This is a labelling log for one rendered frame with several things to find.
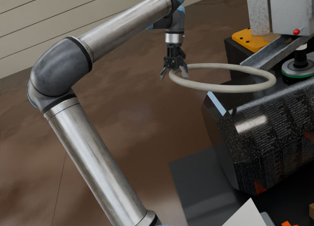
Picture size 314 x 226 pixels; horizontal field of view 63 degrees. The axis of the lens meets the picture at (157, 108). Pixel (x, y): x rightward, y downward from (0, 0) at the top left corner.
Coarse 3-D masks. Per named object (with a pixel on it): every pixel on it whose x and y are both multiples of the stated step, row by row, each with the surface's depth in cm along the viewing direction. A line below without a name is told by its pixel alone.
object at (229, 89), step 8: (192, 64) 140; (200, 64) 141; (208, 64) 142; (216, 64) 142; (224, 64) 141; (232, 64) 140; (176, 72) 128; (248, 72) 135; (256, 72) 129; (264, 72) 124; (176, 80) 111; (184, 80) 107; (272, 80) 108; (200, 88) 102; (208, 88) 101; (216, 88) 100; (224, 88) 99; (232, 88) 99; (240, 88) 99; (248, 88) 99; (256, 88) 100; (264, 88) 103
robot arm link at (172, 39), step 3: (165, 33) 122; (165, 36) 122; (168, 36) 120; (171, 36) 120; (174, 36) 119; (177, 36) 119; (180, 36) 120; (183, 36) 121; (165, 39) 123; (168, 39) 121; (171, 39) 120; (174, 39) 120; (177, 39) 120; (180, 39) 120; (183, 39) 122; (168, 42) 121; (171, 42) 120; (174, 42) 120; (177, 42) 120; (180, 42) 121
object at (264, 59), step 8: (280, 40) 149; (296, 40) 139; (304, 40) 143; (264, 48) 143; (272, 48) 147; (280, 48) 146; (288, 48) 137; (296, 48) 141; (256, 56) 141; (264, 56) 144; (272, 56) 132; (280, 56) 135; (240, 64) 137; (248, 64) 139; (256, 64) 139; (264, 64) 129; (272, 64) 133
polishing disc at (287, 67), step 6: (288, 60) 169; (312, 60) 161; (282, 66) 166; (288, 66) 164; (312, 66) 155; (288, 72) 159; (294, 72) 157; (300, 72) 155; (306, 72) 153; (312, 72) 152
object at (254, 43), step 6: (246, 30) 251; (234, 36) 249; (240, 36) 244; (246, 36) 240; (252, 36) 236; (258, 36) 232; (240, 42) 238; (246, 42) 229; (252, 42) 226; (258, 42) 223; (264, 42) 219; (252, 48) 218; (258, 48) 215
